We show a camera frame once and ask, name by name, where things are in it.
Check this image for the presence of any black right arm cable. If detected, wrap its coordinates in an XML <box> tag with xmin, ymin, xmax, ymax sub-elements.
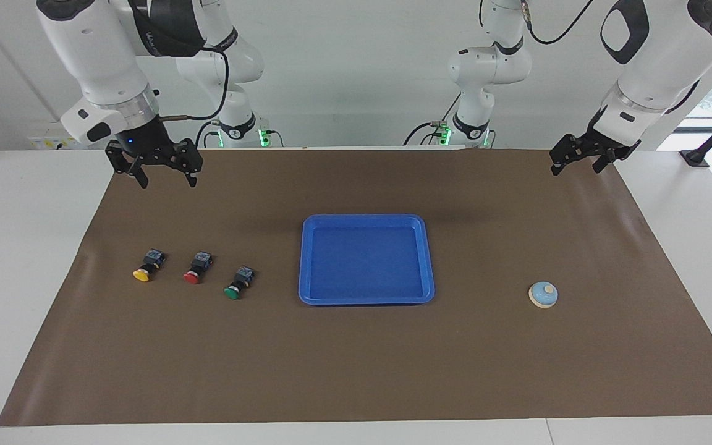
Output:
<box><xmin>158</xmin><ymin>46</ymin><xmax>231</xmax><ymax>121</ymax></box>

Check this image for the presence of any yellow push button switch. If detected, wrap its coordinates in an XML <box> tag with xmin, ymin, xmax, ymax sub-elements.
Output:
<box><xmin>133</xmin><ymin>249</ymin><xmax>166</xmax><ymax>283</ymax></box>

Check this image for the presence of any brown table mat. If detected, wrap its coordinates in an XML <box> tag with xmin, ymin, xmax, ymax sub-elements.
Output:
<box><xmin>0</xmin><ymin>148</ymin><xmax>712</xmax><ymax>427</ymax></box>

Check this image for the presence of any red push button switch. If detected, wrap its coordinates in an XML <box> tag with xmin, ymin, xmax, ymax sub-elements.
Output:
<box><xmin>183</xmin><ymin>251</ymin><xmax>213</xmax><ymax>285</ymax></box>

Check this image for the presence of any green push button switch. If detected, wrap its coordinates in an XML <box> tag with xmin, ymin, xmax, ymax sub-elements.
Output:
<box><xmin>224</xmin><ymin>266</ymin><xmax>255</xmax><ymax>300</ymax></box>

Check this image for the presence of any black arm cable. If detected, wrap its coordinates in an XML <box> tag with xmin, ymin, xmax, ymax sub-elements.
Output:
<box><xmin>520</xmin><ymin>0</ymin><xmax>598</xmax><ymax>46</ymax></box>
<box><xmin>158</xmin><ymin>46</ymin><xmax>231</xmax><ymax>121</ymax></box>

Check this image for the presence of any white power strip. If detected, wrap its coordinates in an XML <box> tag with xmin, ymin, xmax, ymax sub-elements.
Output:
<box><xmin>27</xmin><ymin>121</ymin><xmax>71</xmax><ymax>150</ymax></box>

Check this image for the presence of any blue plastic tray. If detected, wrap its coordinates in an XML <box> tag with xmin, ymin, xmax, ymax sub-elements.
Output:
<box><xmin>298</xmin><ymin>214</ymin><xmax>436</xmax><ymax>306</ymax></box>

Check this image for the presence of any black base cable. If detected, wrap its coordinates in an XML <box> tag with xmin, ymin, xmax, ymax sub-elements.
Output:
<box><xmin>194</xmin><ymin>121</ymin><xmax>221</xmax><ymax>149</ymax></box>
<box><xmin>402</xmin><ymin>93</ymin><xmax>460</xmax><ymax>147</ymax></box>

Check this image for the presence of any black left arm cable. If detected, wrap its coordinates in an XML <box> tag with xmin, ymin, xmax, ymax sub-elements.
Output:
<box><xmin>520</xmin><ymin>0</ymin><xmax>598</xmax><ymax>46</ymax></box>

